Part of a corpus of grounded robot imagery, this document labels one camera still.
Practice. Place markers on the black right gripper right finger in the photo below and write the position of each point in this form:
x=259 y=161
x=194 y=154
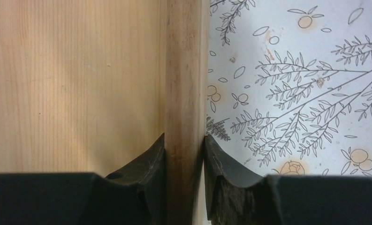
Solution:
x=235 y=195

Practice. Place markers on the floral patterned table mat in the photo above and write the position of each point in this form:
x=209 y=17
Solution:
x=290 y=85

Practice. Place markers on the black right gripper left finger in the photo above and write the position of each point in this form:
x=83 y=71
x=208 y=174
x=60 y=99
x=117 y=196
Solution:
x=131 y=195

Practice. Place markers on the wooden hanger stand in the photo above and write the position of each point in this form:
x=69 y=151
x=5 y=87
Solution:
x=89 y=85

